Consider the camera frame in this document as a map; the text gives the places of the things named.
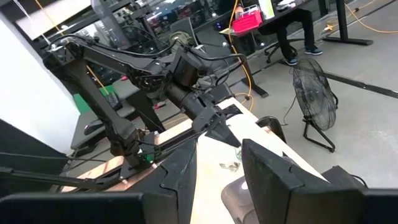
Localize black office chair base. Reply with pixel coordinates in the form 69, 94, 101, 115
263, 39, 301, 65

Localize black curved bracket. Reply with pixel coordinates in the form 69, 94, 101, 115
256, 115, 287, 144

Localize black office desk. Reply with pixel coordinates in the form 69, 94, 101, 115
217, 0, 315, 99

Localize yellow floor cable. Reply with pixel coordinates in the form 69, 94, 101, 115
226, 0, 255, 113

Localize white wall panel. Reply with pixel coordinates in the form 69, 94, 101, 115
0, 18, 81, 156

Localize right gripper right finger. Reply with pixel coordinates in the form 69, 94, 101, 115
241, 138, 363, 224

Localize person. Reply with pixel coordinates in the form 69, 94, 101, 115
257, 7, 324, 67

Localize black aluminium rig frame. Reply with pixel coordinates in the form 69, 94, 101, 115
0, 104, 244, 200

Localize red plastic basket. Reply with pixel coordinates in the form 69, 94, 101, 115
231, 8, 265, 34

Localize yellow hanging extension cord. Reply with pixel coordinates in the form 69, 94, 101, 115
33, 0, 110, 96

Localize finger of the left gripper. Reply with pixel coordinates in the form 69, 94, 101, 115
204, 119, 242, 149

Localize grey desk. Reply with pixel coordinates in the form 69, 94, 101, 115
70, 102, 137, 151

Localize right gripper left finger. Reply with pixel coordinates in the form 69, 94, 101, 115
130, 139, 198, 224

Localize black computer mouse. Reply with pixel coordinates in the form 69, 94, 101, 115
83, 122, 107, 136

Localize black desk leg post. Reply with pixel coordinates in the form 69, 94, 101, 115
323, 0, 374, 46

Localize black floor fan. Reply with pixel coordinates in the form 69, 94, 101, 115
291, 57, 340, 154

